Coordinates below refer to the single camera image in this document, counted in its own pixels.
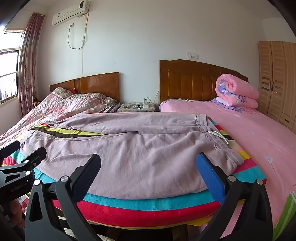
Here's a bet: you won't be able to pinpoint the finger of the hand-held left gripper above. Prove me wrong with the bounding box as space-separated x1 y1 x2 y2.
0 140 21 159
0 146 47 177

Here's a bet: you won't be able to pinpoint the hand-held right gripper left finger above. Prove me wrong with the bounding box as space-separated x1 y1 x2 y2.
25 153 101 241

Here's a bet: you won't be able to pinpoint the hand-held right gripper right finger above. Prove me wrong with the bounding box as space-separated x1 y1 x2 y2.
196 152 273 241

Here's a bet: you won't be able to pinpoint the lilac pants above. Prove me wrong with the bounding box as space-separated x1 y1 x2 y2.
20 113 244 200

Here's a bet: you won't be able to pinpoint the person's left hand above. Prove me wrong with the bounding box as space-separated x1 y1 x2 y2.
9 199 25 230

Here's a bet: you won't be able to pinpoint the pink bed sheet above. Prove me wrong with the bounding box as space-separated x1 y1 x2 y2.
159 98 296 232

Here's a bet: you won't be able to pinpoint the striped pillow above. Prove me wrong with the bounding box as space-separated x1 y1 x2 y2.
103 102 121 113

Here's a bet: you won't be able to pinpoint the rainbow striped blanket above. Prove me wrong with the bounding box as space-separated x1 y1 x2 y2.
0 116 266 229

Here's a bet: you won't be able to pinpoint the nightstand with patterned cover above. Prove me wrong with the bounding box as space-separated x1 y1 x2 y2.
117 102 158 113

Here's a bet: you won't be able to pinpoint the window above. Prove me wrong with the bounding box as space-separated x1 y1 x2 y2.
0 30 26 105

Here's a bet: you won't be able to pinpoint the wooden plain headboard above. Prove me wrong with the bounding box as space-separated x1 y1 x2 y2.
49 72 121 102

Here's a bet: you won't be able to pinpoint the pink patterned curtain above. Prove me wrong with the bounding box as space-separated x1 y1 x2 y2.
18 13 45 116

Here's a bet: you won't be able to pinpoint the green white cloth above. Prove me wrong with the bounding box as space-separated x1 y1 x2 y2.
272 191 296 241

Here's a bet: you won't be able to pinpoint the rolled pink floral quilt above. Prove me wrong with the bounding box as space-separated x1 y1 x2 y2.
212 74 260 110

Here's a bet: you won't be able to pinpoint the wooden ribbed headboard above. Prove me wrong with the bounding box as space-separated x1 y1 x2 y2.
159 59 249 105

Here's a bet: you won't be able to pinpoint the light wooden wardrobe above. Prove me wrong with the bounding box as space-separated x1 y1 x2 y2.
258 41 296 135

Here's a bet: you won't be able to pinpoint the white air conditioner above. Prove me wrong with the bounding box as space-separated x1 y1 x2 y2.
52 0 90 26

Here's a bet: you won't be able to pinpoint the air conditioner power cable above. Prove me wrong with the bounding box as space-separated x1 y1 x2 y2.
68 23 90 50

